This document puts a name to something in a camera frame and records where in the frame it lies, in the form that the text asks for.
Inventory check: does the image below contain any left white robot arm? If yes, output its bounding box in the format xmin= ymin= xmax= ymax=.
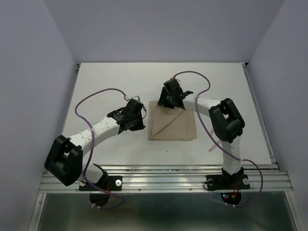
xmin=44 ymin=96 xmax=145 ymax=190

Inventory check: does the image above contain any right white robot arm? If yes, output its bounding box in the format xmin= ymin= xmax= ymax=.
xmin=158 ymin=79 xmax=245 ymax=188

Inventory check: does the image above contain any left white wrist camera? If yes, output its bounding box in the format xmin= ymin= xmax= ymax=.
xmin=129 ymin=96 xmax=140 ymax=101

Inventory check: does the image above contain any pink handled fork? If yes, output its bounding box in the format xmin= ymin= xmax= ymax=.
xmin=209 ymin=140 xmax=221 ymax=152

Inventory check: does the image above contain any beige cloth napkin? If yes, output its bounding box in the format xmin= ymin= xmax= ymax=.
xmin=148 ymin=101 xmax=197 ymax=141

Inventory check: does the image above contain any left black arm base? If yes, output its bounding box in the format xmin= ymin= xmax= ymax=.
xmin=78 ymin=164 xmax=123 ymax=192

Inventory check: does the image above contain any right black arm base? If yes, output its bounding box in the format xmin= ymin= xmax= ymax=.
xmin=203 ymin=167 xmax=250 ymax=192

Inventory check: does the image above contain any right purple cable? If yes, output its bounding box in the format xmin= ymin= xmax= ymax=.
xmin=172 ymin=71 xmax=263 ymax=209

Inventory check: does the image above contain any aluminium front rail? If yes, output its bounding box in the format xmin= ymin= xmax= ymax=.
xmin=29 ymin=158 xmax=304 ymax=231

